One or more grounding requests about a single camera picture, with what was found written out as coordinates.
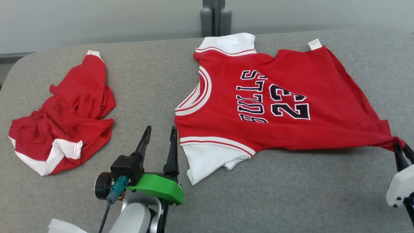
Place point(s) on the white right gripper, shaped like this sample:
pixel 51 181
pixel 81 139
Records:
pixel 401 187

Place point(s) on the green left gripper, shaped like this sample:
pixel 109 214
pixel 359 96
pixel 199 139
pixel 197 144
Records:
pixel 161 189

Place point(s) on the red Bulls shorts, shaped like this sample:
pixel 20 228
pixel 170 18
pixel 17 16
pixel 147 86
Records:
pixel 74 106

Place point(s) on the red Bulls 23 jersey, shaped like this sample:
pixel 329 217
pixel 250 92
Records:
pixel 323 81

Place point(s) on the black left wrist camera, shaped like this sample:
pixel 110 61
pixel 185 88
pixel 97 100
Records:
pixel 126 168

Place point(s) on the grey partition post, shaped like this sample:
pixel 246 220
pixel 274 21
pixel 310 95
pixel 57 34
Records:
pixel 215 16

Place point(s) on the grey partition bottom rail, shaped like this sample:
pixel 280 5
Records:
pixel 16 54

